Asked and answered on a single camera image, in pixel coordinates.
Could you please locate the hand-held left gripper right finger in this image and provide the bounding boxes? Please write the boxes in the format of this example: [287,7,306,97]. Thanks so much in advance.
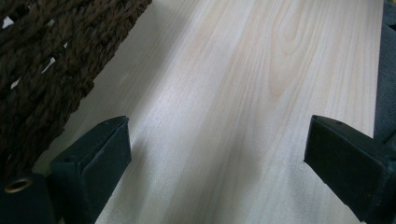
[303,114,396,224]

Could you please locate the dark brown woven basket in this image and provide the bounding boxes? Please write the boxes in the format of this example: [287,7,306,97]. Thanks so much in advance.
[0,0,153,183]

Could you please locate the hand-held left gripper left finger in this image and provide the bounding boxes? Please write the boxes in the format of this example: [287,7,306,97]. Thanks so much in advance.
[49,115,133,224]

